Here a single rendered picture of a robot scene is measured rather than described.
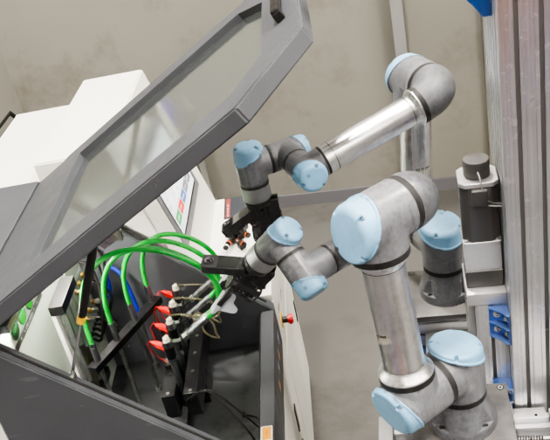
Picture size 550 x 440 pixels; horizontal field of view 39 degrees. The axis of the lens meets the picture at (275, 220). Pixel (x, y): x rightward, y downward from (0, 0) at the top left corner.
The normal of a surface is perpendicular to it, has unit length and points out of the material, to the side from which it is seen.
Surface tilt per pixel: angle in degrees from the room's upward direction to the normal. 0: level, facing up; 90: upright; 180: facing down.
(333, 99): 90
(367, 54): 90
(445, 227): 7
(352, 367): 0
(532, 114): 90
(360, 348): 0
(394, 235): 86
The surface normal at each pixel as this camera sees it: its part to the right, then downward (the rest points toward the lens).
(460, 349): -0.08, -0.90
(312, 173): 0.36, 0.43
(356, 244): -0.82, 0.30
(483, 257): -0.11, 0.51
